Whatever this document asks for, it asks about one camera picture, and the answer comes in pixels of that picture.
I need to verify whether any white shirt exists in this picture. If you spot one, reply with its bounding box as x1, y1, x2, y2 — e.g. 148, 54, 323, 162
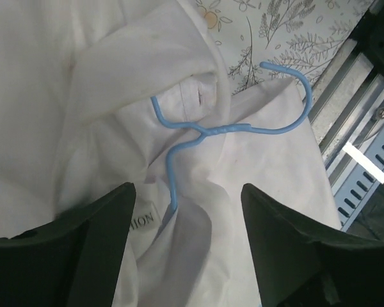
0, 1, 340, 306

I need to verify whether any blue wire hanger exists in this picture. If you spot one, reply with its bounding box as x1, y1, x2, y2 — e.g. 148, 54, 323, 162
150, 61, 313, 213

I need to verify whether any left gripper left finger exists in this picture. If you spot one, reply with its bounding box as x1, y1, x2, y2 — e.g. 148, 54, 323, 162
0, 183, 136, 306

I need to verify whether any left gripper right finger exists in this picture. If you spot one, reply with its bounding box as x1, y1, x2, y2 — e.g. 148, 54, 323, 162
241, 184, 384, 306

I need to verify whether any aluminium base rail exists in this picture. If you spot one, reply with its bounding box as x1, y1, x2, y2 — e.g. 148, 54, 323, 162
309, 0, 384, 234

